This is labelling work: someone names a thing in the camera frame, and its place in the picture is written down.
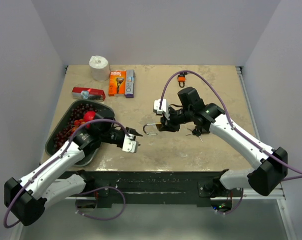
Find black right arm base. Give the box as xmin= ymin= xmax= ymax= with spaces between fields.
xmin=197 ymin=169 xmax=243 ymax=208

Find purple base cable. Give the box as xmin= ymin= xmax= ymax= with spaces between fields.
xmin=215 ymin=188 xmax=244 ymax=216
xmin=75 ymin=186 xmax=126 ymax=221

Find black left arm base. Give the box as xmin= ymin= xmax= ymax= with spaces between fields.
xmin=76 ymin=170 xmax=112 ymax=208

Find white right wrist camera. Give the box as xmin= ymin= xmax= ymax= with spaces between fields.
xmin=153 ymin=99 xmax=170 ymax=120

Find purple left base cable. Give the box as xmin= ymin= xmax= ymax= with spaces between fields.
xmin=75 ymin=186 xmax=126 ymax=221

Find orange padlock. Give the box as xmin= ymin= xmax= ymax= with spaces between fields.
xmin=177 ymin=72 xmax=188 ymax=88

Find white toilet paper roll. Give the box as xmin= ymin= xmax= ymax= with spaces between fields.
xmin=89 ymin=55 xmax=110 ymax=82

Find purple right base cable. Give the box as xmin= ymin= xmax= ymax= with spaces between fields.
xmin=215 ymin=188 xmax=244 ymax=216

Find dark red grape bunch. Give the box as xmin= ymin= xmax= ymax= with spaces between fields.
xmin=53 ymin=103 xmax=98 ymax=153

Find orange razor box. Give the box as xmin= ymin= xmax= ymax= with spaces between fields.
xmin=108 ymin=70 xmax=126 ymax=97

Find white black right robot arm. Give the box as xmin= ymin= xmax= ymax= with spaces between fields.
xmin=153 ymin=87 xmax=288 ymax=197

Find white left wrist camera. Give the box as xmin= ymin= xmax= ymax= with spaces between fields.
xmin=122 ymin=134 xmax=138 ymax=153

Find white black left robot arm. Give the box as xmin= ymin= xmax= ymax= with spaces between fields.
xmin=3 ymin=118 xmax=139 ymax=229

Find red strawberries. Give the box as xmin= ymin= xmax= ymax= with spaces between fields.
xmin=73 ymin=119 xmax=86 ymax=127

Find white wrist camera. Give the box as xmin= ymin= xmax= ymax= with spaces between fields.
xmin=153 ymin=99 xmax=170 ymax=120
xmin=122 ymin=134 xmax=138 ymax=153

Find red toothpaste box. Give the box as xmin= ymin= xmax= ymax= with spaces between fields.
xmin=71 ymin=87 xmax=106 ymax=102

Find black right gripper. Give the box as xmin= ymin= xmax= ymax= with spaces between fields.
xmin=159 ymin=106 xmax=193 ymax=132

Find dark grey fruit tray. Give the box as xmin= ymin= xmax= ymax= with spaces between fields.
xmin=45 ymin=100 xmax=115 ymax=167

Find brass padlock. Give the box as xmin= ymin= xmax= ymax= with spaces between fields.
xmin=142 ymin=122 xmax=158 ymax=136

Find black padlock with keys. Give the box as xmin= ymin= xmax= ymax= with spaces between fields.
xmin=186 ymin=126 xmax=210 ymax=142

